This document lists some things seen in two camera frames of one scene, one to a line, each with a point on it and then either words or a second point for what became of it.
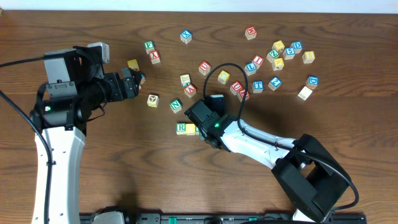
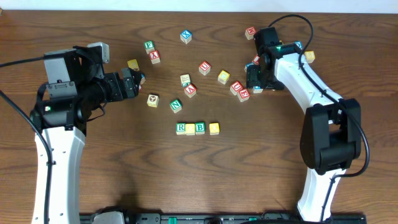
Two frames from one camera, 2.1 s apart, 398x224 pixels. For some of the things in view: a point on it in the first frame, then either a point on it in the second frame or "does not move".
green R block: x=181 y=128 does not move
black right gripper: x=195 y=112 → x=252 y=76
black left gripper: x=126 y=83 does not move
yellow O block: x=190 y=129 does not move
